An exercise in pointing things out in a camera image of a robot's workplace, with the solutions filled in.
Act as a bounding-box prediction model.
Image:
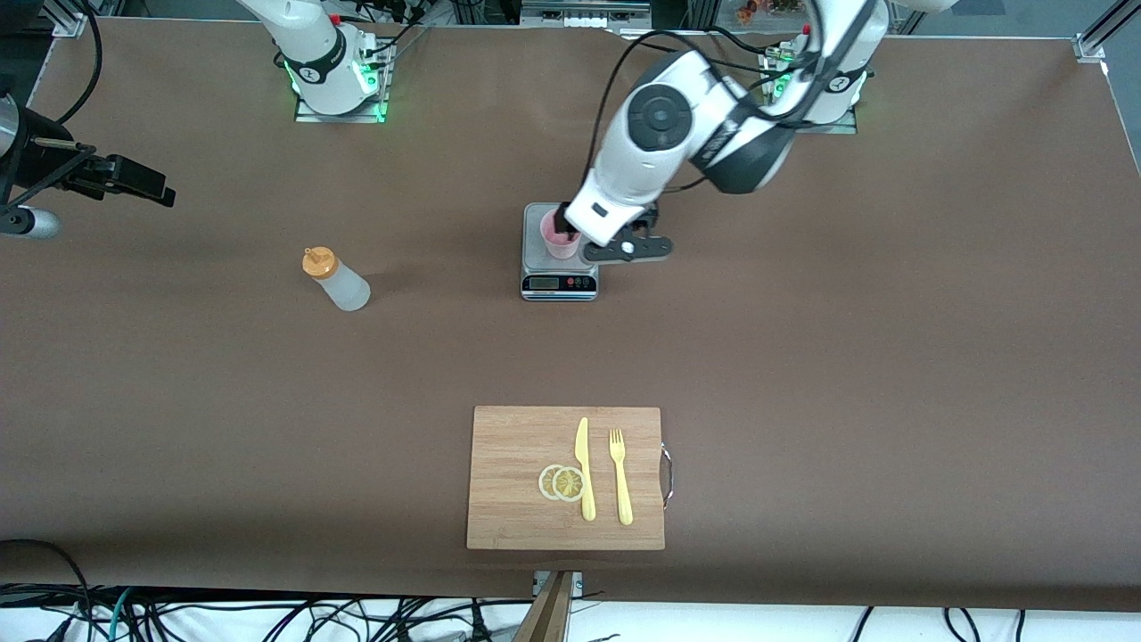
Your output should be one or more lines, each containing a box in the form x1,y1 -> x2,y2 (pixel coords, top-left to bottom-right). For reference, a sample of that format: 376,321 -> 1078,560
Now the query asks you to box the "pink plastic cup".
540,217 -> 586,260

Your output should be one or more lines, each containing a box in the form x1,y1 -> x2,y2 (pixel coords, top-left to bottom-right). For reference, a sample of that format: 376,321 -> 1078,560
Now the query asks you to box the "translucent sauce bottle orange cap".
302,246 -> 372,313

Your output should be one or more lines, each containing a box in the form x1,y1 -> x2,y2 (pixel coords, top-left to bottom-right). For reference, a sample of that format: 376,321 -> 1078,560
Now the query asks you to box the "silver digital kitchen scale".
521,202 -> 599,302

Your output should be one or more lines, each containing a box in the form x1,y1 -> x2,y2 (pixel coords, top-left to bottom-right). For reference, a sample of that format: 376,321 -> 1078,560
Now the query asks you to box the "wooden cutting board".
466,406 -> 666,551

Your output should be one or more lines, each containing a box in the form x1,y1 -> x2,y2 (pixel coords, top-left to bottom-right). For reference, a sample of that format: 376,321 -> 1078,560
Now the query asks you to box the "brown table cover sheet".
0,16 -> 1141,613

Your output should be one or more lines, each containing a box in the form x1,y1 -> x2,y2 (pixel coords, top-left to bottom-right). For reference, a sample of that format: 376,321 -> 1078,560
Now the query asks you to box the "yellow plastic fork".
609,428 -> 634,526

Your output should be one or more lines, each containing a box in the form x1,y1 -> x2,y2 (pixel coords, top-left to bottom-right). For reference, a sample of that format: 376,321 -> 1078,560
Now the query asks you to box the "yellow plastic knife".
575,416 -> 596,523

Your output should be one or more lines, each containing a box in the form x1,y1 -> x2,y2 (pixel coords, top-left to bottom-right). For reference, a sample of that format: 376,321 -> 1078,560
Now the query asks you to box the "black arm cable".
49,0 -> 103,130
584,27 -> 803,193

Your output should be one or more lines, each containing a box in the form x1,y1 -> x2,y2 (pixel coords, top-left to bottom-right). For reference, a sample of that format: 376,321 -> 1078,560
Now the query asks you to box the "aluminium frame profile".
49,0 -> 121,38
1072,0 -> 1141,63

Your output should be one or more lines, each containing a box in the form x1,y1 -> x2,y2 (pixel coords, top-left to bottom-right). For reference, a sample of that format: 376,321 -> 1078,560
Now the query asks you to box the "silver frame rail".
520,0 -> 653,30

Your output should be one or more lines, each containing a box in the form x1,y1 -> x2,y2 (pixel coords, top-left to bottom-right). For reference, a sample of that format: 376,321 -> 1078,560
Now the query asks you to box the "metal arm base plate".
765,45 -> 859,136
295,40 -> 394,125

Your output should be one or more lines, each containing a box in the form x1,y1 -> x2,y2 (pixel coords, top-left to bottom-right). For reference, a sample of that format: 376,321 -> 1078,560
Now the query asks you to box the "black base cable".
357,0 -> 431,68

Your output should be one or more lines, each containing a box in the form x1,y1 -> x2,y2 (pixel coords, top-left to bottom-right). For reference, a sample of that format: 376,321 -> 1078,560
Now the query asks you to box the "black looped floor cable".
0,539 -> 94,642

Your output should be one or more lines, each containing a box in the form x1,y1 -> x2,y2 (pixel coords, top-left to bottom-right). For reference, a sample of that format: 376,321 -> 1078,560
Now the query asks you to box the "wooden post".
513,571 -> 576,642

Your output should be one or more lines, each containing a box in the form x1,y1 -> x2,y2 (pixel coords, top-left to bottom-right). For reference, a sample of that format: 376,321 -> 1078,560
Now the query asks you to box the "teal floor cable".
105,587 -> 136,641

